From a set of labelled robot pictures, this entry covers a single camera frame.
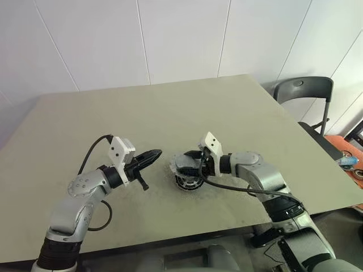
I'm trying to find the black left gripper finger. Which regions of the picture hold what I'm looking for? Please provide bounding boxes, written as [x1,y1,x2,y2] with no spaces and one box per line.
[135,148,163,164]
[138,154,162,171]

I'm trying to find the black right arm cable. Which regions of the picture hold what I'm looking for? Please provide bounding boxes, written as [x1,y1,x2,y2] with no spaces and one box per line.
[198,151,304,206]

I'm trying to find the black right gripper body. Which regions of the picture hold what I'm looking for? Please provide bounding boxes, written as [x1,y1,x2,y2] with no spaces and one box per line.
[197,150,216,177]

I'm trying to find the small blue plastic object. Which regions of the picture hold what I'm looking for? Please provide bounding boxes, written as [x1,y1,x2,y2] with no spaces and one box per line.
[339,156,358,167]

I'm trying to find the black rotor wheel silver spokes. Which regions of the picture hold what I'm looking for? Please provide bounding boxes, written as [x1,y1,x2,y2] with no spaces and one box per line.
[173,173,205,193]

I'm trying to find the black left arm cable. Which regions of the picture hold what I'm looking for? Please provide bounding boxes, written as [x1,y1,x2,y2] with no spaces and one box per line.
[77,135,113,232]

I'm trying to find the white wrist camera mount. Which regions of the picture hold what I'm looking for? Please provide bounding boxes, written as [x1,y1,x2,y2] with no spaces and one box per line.
[107,136,137,188]
[197,131,223,176]

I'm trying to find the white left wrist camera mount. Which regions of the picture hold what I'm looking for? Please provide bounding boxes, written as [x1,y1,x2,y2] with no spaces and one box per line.
[107,136,137,188]

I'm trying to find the dark grey folding chair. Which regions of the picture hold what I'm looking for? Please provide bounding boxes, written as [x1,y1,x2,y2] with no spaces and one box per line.
[272,76,344,171]

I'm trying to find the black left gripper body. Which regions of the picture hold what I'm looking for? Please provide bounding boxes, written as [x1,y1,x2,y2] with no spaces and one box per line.
[124,157,150,192]

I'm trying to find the grey stator housing copper coils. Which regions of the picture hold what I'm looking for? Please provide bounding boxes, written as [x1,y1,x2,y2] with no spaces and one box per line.
[169,152,202,178]

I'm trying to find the black metal frame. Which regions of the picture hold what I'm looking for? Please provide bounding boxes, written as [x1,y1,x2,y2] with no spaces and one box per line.
[344,120,363,148]

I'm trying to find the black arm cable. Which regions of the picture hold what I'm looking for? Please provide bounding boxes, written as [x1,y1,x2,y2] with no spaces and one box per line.
[198,151,304,206]
[77,135,113,232]

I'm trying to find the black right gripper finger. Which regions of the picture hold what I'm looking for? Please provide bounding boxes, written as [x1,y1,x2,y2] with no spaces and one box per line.
[179,167,203,179]
[183,150,204,160]

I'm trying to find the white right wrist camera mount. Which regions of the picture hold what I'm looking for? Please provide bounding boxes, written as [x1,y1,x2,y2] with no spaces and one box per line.
[197,131,223,176]

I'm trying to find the orange flat object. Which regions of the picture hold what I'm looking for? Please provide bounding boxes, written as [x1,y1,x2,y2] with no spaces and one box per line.
[324,135,363,190]

